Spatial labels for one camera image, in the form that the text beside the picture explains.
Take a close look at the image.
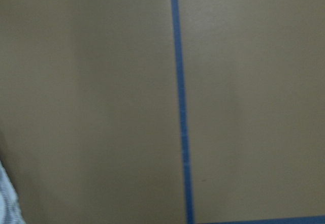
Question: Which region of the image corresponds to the light blue striped shirt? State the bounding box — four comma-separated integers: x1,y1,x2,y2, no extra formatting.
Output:
1,163,26,224

